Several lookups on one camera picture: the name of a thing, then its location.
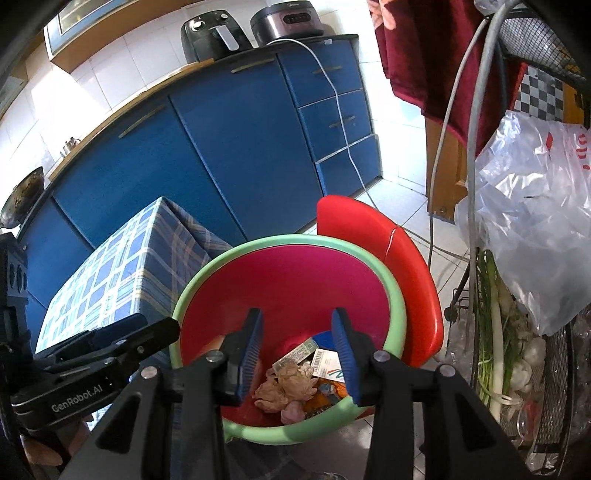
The large orange plastic bag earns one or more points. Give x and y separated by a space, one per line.
330 401

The wooden door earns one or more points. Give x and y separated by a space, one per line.
445 166

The dark rice cooker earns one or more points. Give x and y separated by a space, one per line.
291 23

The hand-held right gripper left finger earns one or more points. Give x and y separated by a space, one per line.
249 364

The green scallions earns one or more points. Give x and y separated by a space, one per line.
496 332

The garlic bulbs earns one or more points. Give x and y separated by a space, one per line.
526 364

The black air fryer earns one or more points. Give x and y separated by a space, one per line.
212 37

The steel kettle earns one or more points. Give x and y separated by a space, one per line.
68 147

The cream paper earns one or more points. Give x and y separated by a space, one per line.
298 381

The checkered cloth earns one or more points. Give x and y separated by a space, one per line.
540 94

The red patterned curtain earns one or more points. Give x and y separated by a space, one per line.
425 55

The blue kitchen base cabinet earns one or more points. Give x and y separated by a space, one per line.
221 138

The person's left hand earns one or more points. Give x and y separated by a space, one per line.
46 450

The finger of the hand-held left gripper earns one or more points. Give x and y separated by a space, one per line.
124 323
147 334

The red basin with green rim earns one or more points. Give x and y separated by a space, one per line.
295 286

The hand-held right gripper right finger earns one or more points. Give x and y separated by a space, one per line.
346 364

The large clear plastic bag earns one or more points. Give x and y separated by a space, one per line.
531 207

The red plastic stool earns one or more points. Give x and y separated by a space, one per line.
392 258

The dark metal wok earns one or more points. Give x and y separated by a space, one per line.
23 194

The white cardboard box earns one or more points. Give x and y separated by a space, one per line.
325 364

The small blue-grey wrapper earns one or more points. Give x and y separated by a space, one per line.
327 388

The blue plaid tablecloth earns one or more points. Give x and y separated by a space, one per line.
124 267

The blue wall cabinet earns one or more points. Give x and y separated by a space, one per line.
92 27

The green cardboard box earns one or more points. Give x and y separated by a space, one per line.
295 353

